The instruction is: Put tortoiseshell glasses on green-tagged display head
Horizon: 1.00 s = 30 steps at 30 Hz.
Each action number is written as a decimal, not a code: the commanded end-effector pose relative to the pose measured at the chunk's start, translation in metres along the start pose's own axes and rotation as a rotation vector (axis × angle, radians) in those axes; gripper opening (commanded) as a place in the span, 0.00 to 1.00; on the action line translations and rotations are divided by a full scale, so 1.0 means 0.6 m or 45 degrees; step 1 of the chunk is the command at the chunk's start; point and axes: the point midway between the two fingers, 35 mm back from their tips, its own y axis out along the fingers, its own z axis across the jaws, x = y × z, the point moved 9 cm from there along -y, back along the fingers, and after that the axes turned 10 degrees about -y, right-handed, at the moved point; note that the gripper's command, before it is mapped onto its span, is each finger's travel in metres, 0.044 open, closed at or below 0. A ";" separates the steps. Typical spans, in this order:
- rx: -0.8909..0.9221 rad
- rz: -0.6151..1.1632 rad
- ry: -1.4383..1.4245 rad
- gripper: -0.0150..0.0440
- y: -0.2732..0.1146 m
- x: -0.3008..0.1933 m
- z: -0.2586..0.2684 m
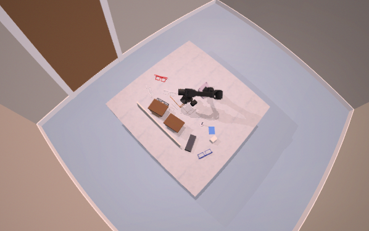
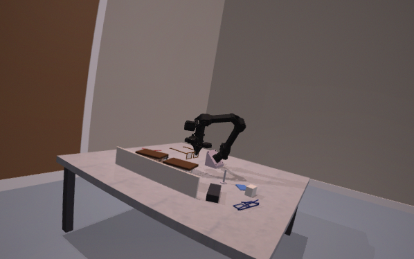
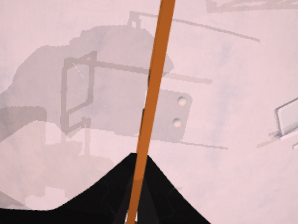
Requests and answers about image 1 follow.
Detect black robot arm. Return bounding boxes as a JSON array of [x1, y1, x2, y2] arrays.
[[178, 87, 223, 104]]

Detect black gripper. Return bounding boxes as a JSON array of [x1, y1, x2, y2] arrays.
[[188, 98, 197, 107]]

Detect red glasses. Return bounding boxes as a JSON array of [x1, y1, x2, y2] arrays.
[[155, 75, 167, 82]]

